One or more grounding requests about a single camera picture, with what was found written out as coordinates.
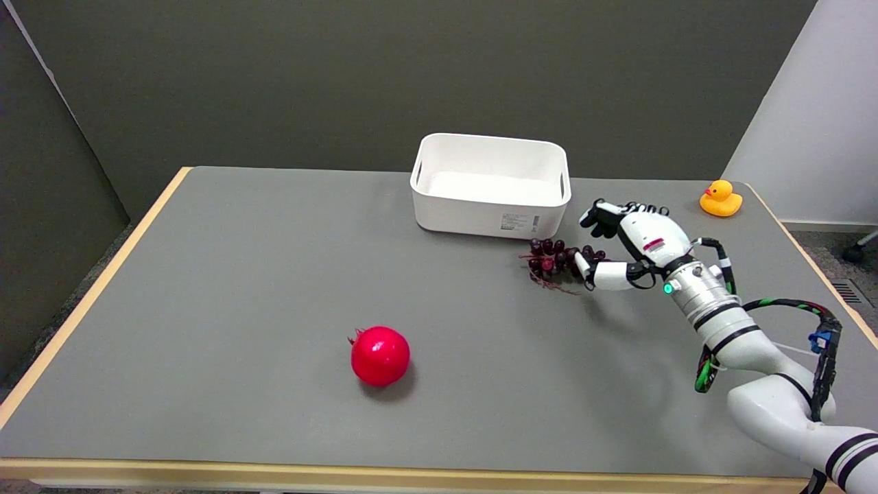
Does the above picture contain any white plastic storage bin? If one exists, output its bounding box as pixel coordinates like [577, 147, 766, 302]
[410, 132, 572, 242]

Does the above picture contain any red pomegranate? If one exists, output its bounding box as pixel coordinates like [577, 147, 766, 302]
[347, 325, 412, 387]

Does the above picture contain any black green cable bundle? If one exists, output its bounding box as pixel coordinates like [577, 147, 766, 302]
[691, 237, 844, 423]

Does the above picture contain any floor vent grille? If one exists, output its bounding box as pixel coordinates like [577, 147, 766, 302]
[831, 279, 873, 309]

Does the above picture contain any dark red grape bunch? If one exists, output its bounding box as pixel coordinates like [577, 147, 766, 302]
[519, 237, 608, 295]

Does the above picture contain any chair leg with caster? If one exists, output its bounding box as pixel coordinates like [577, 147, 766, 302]
[842, 230, 878, 266]

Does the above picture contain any yellow rubber duck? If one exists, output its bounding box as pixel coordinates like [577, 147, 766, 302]
[699, 180, 744, 218]

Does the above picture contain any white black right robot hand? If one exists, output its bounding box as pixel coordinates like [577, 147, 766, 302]
[574, 198, 693, 292]

